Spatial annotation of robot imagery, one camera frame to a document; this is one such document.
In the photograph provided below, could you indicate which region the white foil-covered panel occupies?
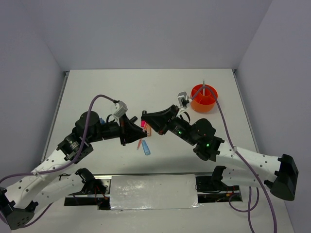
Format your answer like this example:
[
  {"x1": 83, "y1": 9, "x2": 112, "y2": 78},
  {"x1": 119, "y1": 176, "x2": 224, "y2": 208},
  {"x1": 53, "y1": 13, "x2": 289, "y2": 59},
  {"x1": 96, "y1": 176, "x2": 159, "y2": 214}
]
[{"x1": 110, "y1": 174, "x2": 199, "y2": 210}]

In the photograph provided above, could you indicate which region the orange round organizer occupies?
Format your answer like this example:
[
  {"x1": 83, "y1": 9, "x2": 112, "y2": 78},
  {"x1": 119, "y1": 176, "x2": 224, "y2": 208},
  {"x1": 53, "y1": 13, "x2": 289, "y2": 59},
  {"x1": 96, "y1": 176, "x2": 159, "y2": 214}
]
[{"x1": 190, "y1": 84, "x2": 218, "y2": 113}]

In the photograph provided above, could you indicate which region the orange black highlighter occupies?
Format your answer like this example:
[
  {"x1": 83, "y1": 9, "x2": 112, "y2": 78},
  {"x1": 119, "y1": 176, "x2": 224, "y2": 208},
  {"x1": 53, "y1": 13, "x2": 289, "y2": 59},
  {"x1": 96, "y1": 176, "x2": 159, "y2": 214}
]
[{"x1": 130, "y1": 116, "x2": 138, "y2": 122}]

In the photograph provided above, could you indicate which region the orange translucent correction tape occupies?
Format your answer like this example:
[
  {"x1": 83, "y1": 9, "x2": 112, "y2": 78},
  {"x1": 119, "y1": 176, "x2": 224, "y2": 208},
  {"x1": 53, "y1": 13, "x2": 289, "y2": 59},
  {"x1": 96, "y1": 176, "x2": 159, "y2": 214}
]
[{"x1": 146, "y1": 126, "x2": 152, "y2": 137}]

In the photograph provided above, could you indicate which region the pink black highlighter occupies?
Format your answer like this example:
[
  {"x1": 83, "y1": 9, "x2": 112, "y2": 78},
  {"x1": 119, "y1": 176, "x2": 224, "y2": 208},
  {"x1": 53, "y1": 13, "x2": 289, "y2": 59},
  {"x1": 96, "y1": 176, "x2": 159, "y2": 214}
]
[{"x1": 140, "y1": 121, "x2": 146, "y2": 128}]

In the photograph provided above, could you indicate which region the thin orange pen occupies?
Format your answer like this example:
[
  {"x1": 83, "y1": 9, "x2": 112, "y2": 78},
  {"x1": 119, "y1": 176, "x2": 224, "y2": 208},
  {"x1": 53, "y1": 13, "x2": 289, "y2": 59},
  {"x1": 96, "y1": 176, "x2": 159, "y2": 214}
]
[{"x1": 137, "y1": 139, "x2": 142, "y2": 150}]

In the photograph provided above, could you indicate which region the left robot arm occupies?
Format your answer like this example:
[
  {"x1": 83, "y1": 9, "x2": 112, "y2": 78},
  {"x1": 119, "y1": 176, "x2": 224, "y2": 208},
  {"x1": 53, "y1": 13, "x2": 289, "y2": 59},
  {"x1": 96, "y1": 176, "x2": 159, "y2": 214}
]
[{"x1": 0, "y1": 111, "x2": 147, "y2": 230}]

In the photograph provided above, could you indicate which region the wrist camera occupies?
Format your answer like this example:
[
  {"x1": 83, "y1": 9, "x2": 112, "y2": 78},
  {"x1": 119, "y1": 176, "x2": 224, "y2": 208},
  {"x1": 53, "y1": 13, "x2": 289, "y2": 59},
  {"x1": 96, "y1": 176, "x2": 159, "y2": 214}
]
[
  {"x1": 177, "y1": 91, "x2": 192, "y2": 116},
  {"x1": 112, "y1": 101, "x2": 128, "y2": 120}
]

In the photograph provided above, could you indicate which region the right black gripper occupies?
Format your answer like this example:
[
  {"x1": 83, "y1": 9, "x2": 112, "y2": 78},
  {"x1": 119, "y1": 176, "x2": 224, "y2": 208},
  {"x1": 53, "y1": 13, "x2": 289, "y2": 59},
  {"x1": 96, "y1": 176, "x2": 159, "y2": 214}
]
[{"x1": 140, "y1": 104, "x2": 197, "y2": 146}]

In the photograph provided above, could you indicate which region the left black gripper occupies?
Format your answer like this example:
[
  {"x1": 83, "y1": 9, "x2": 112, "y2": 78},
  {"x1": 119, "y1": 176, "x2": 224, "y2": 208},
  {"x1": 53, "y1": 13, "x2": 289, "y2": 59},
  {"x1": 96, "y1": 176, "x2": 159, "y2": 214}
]
[{"x1": 88, "y1": 113, "x2": 148, "y2": 146}]

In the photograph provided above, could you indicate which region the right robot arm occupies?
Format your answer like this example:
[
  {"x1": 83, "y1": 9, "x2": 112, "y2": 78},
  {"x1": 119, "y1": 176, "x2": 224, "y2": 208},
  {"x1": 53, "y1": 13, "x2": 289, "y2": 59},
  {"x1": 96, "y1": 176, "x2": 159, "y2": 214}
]
[{"x1": 141, "y1": 105, "x2": 299, "y2": 201}]

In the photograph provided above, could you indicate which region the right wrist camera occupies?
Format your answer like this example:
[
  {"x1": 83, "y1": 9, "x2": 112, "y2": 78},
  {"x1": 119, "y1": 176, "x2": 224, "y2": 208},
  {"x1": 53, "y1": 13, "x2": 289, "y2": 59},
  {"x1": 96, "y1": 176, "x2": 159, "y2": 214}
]
[{"x1": 177, "y1": 91, "x2": 192, "y2": 116}]

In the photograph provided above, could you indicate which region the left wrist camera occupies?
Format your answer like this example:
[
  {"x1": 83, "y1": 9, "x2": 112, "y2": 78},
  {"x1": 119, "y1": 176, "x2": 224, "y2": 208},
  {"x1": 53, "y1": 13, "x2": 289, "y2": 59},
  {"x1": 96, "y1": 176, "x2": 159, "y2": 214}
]
[{"x1": 112, "y1": 101, "x2": 128, "y2": 120}]

